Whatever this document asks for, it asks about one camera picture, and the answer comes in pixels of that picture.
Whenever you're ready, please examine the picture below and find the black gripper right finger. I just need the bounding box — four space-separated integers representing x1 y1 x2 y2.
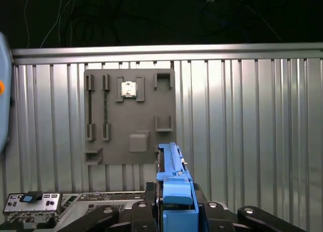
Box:
193 183 307 232

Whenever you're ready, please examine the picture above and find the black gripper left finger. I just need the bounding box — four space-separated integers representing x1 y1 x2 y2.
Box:
62 182 158 232

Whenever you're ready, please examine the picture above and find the hard disk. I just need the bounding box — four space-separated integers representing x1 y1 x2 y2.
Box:
154 142 210 232

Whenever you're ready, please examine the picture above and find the black open PC case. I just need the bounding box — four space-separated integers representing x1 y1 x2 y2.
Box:
0 190 152 232

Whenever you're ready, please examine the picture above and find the grey parts rack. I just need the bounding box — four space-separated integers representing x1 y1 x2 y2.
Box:
83 68 177 166

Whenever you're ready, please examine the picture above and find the black clip with blue face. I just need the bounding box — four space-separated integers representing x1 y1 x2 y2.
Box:
20 191 44 203

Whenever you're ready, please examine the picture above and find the silver CPU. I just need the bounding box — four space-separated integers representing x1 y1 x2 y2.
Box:
121 81 138 99

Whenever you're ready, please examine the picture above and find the pale blue teach pendant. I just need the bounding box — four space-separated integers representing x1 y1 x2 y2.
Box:
0 31 14 156

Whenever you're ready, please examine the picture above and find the grey metal rear bracket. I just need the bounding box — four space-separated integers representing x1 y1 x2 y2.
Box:
2 191 63 224

